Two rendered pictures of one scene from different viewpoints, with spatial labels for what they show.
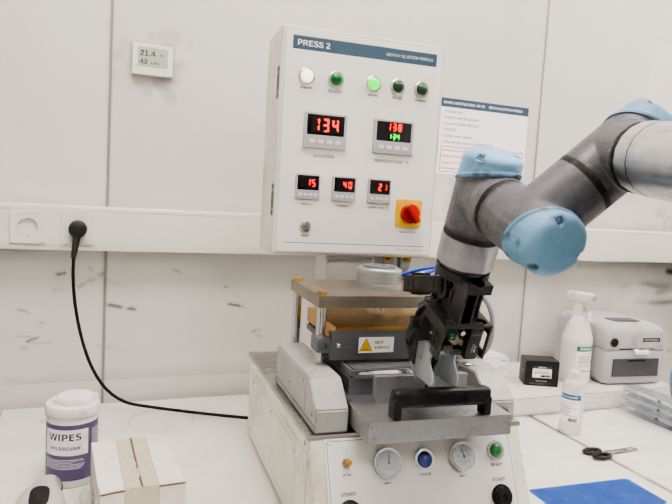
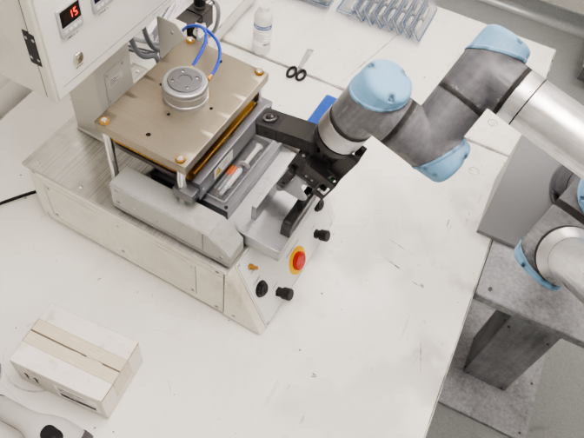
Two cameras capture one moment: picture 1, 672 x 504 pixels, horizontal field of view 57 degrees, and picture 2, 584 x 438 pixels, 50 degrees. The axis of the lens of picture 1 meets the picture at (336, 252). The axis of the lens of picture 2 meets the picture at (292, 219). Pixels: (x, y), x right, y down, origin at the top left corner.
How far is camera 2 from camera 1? 0.84 m
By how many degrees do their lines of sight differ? 64
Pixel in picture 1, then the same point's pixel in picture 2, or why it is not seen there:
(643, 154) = (534, 126)
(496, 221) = (412, 155)
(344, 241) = (112, 43)
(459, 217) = (360, 130)
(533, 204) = (444, 145)
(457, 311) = (341, 172)
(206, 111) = not seen: outside the picture
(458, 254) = (352, 148)
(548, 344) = not seen: outside the picture
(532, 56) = not seen: outside the picture
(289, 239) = (68, 80)
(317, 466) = (237, 282)
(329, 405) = (233, 246)
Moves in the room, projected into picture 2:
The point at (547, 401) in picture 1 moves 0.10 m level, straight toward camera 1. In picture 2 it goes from (229, 19) to (242, 43)
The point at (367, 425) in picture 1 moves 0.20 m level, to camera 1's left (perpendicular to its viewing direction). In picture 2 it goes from (276, 253) to (184, 320)
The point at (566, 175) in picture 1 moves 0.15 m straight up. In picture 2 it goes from (464, 116) to (507, 25)
